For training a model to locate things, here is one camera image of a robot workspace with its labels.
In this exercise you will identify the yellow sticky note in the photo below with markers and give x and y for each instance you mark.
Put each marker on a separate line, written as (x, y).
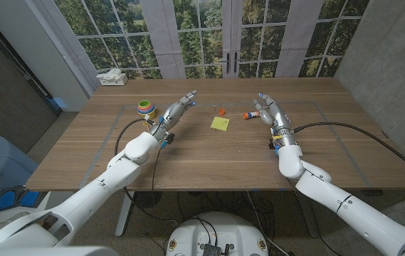
(220, 123)

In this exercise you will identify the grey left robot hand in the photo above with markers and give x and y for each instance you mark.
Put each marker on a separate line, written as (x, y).
(172, 115)

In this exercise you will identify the blue storage bin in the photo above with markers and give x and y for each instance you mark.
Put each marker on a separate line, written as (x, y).
(3, 163)

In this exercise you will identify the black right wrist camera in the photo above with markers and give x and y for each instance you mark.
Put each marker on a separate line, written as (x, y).
(272, 145)

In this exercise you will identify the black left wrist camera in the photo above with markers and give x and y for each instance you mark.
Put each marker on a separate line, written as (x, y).
(168, 138)

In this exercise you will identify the orange white glue stick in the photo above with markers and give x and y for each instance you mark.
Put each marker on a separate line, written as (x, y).
(251, 114)

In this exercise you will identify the rainbow stacked toy cups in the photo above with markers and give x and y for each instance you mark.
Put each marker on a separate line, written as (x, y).
(146, 109)

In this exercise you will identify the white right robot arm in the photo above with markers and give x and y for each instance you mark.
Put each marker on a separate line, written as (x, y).
(348, 206)

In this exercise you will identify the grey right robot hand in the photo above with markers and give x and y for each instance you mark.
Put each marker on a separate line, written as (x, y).
(277, 117)

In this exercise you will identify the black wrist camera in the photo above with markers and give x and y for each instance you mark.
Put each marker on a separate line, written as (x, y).
(272, 145)
(168, 138)

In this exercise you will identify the black round floor fan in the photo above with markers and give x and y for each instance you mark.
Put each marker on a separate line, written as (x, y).
(147, 199)

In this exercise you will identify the printed window backdrop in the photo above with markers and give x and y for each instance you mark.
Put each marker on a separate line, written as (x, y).
(202, 32)

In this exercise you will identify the white tissue box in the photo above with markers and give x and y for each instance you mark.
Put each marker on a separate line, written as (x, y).
(114, 80)

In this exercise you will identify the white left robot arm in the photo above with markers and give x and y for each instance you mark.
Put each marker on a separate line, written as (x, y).
(92, 192)

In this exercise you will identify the white table leg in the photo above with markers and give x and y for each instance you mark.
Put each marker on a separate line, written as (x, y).
(124, 213)

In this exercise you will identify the blue black foot pedal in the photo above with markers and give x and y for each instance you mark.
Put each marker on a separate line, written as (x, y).
(17, 199)

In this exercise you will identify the small orange cap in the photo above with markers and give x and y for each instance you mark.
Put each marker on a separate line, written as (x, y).
(222, 112)

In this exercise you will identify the white robot head edge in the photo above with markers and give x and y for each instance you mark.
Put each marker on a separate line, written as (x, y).
(45, 251)

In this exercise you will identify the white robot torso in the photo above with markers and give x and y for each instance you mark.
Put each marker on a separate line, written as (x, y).
(230, 227)

